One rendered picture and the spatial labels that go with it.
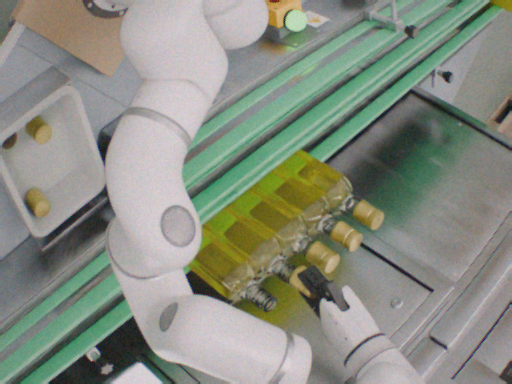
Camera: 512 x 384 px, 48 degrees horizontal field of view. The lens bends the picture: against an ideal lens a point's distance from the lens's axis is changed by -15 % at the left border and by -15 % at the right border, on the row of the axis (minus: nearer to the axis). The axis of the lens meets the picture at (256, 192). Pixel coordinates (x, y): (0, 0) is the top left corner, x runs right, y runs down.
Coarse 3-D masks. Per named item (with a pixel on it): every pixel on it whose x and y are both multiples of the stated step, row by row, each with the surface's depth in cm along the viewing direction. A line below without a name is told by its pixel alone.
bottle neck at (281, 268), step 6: (276, 258) 104; (282, 258) 104; (276, 264) 103; (282, 264) 103; (288, 264) 103; (270, 270) 104; (276, 270) 103; (282, 270) 102; (288, 270) 102; (282, 276) 102; (288, 276) 101; (288, 282) 102
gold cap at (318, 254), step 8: (312, 248) 104; (320, 248) 104; (328, 248) 104; (312, 256) 104; (320, 256) 103; (328, 256) 103; (336, 256) 103; (320, 264) 103; (328, 264) 102; (336, 264) 104; (328, 272) 104
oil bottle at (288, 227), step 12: (252, 192) 113; (264, 192) 113; (240, 204) 111; (252, 204) 111; (264, 204) 110; (276, 204) 110; (252, 216) 109; (264, 216) 109; (276, 216) 108; (288, 216) 108; (300, 216) 108; (264, 228) 108; (276, 228) 107; (288, 228) 106; (300, 228) 106; (288, 240) 106; (288, 252) 107
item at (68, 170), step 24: (72, 96) 92; (24, 120) 87; (48, 120) 99; (72, 120) 99; (0, 144) 85; (24, 144) 97; (48, 144) 101; (72, 144) 105; (96, 144) 100; (0, 168) 87; (24, 168) 99; (48, 168) 103; (72, 168) 108; (96, 168) 104; (24, 192) 101; (48, 192) 105; (72, 192) 105; (96, 192) 105; (24, 216) 95; (48, 216) 102
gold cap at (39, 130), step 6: (30, 120) 95; (36, 120) 94; (42, 120) 95; (30, 126) 94; (36, 126) 93; (42, 126) 93; (48, 126) 94; (30, 132) 94; (36, 132) 93; (42, 132) 94; (48, 132) 95; (36, 138) 93; (42, 138) 94; (48, 138) 95
